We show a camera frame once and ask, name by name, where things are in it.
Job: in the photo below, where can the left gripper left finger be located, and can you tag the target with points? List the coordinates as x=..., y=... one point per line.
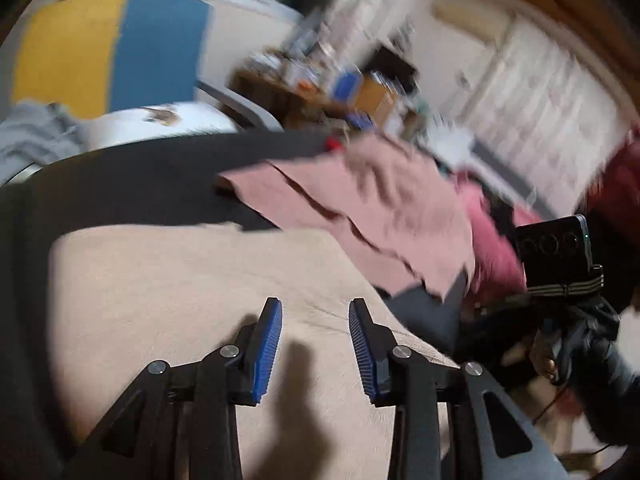
x=261, y=351

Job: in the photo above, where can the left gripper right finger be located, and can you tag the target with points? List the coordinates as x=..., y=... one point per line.
x=371, y=353

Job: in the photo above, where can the beige knit sweater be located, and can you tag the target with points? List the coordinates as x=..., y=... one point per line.
x=123, y=296

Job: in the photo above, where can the pink knit garment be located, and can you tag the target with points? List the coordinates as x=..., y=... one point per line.
x=400, y=220

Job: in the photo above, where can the white patterned pillow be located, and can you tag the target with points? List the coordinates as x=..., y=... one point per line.
x=155, y=122

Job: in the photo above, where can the cluttered wooden desk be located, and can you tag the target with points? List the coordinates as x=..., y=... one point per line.
x=315, y=91

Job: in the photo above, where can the light blue garment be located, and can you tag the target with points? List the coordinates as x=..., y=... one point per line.
x=35, y=135

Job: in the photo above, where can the grey yellow blue headboard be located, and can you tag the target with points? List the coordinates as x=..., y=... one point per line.
x=98, y=56

